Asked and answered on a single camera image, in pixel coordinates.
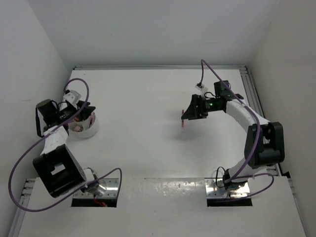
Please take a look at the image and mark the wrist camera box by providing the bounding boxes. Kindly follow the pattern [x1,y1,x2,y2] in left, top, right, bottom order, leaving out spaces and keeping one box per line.
[195,82,208,98]
[63,90,81,105]

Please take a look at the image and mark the pink white stapler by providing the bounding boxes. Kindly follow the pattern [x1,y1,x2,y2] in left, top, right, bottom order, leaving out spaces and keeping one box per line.
[73,125,83,132]

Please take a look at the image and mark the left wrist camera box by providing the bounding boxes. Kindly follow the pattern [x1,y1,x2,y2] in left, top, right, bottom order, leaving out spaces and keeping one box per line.
[63,90,81,105]

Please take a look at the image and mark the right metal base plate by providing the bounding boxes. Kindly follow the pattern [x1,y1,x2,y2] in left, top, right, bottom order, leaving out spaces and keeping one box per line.
[204,178,252,207]

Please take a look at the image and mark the black cable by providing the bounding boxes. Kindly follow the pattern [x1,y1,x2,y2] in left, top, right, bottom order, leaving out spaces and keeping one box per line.
[215,166,229,190]

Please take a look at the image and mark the metal base plate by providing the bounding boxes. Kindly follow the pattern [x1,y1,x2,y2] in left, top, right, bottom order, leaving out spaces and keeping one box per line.
[71,178,119,208]
[204,178,252,207]

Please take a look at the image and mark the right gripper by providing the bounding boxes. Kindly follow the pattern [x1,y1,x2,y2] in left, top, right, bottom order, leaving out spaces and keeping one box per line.
[182,94,221,120]

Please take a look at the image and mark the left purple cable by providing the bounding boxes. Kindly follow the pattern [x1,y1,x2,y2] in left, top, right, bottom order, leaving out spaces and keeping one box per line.
[8,78,123,212]

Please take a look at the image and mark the white round divided container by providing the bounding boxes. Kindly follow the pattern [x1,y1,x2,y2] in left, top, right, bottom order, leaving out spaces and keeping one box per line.
[68,112,99,139]

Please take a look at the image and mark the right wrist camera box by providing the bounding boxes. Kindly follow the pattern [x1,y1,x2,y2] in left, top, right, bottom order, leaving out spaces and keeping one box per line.
[195,82,208,98]

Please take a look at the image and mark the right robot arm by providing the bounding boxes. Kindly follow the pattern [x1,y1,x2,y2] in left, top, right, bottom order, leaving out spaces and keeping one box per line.
[181,80,285,190]

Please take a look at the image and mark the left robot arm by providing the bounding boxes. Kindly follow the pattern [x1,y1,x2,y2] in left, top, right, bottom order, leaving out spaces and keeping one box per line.
[33,91,99,198]

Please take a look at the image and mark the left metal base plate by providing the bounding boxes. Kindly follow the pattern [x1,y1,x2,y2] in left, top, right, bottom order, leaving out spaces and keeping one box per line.
[71,178,119,208]

